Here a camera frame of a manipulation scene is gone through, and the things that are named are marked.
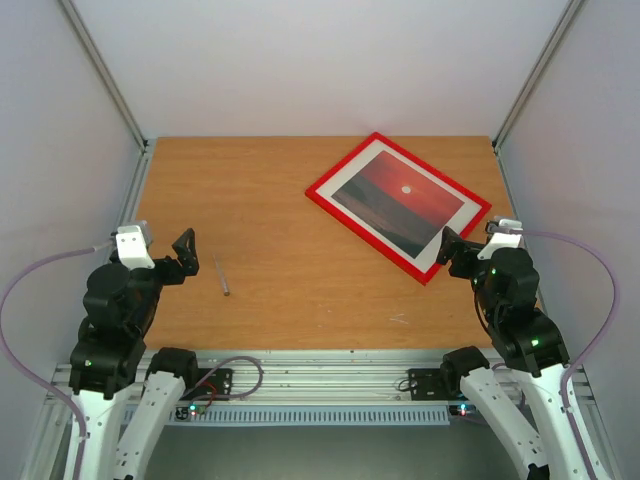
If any red picture frame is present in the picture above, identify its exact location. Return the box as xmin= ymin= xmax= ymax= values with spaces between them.
xmin=305 ymin=132 xmax=491 ymax=285

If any small clear-handled screwdriver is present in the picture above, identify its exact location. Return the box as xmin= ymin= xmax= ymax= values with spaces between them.
xmin=212 ymin=254 xmax=231 ymax=297

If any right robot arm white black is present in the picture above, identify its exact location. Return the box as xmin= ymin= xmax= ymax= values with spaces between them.
xmin=437 ymin=219 xmax=610 ymax=479

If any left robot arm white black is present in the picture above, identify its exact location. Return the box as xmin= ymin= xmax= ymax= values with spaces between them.
xmin=64 ymin=223 xmax=202 ymax=479

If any red sunset photo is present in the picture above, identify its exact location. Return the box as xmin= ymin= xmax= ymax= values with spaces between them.
xmin=332 ymin=151 xmax=464 ymax=259

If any left small circuit board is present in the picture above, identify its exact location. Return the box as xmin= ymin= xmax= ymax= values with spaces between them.
xmin=173 ymin=405 xmax=208 ymax=422

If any small circuit board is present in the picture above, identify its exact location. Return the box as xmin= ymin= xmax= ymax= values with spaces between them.
xmin=173 ymin=405 xmax=208 ymax=422
xmin=449 ymin=403 xmax=475 ymax=417

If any right small circuit board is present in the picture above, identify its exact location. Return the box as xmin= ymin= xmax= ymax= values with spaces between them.
xmin=449 ymin=403 xmax=475 ymax=417

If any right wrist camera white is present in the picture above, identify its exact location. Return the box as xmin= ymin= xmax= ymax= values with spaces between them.
xmin=477 ymin=216 xmax=523 ymax=260

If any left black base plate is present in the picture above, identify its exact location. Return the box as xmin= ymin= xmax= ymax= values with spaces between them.
xmin=187 ymin=368 xmax=234 ymax=402

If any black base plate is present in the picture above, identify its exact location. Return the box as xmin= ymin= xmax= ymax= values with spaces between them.
xmin=187 ymin=368 xmax=234 ymax=402
xmin=407 ymin=368 xmax=450 ymax=401

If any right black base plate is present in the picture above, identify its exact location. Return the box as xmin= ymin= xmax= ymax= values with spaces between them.
xmin=407 ymin=368 xmax=450 ymax=401

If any grey slotted cable duct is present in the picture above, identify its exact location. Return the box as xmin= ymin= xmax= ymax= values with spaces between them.
xmin=166 ymin=405 xmax=450 ymax=428

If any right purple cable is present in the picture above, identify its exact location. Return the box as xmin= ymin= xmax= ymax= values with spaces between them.
xmin=499 ymin=228 xmax=621 ymax=480

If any purple cable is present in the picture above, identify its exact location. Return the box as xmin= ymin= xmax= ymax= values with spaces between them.
xmin=0 ymin=241 xmax=117 ymax=480
xmin=499 ymin=228 xmax=621 ymax=480

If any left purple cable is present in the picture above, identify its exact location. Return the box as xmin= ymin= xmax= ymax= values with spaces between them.
xmin=0 ymin=241 xmax=117 ymax=480

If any left aluminium corner post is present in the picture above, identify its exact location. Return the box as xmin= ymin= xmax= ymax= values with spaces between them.
xmin=58 ymin=0 xmax=149 ymax=153

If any aluminium corner post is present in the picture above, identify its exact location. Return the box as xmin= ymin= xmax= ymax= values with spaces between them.
xmin=58 ymin=0 xmax=149 ymax=153
xmin=492 ymin=0 xmax=587 ymax=155

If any right aluminium corner post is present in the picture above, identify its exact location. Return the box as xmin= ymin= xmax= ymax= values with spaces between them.
xmin=492 ymin=0 xmax=587 ymax=155

